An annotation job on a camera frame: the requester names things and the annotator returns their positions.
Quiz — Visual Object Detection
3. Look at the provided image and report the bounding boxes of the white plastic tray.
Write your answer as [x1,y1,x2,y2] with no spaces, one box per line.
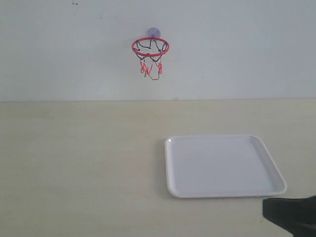
[164,135,287,198]

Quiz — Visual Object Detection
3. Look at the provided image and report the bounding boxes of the clear suction cup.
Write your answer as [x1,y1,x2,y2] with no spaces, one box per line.
[147,28,161,38]

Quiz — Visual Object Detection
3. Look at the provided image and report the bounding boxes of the red mini basketball hoop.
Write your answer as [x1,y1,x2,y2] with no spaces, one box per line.
[131,37,170,81]

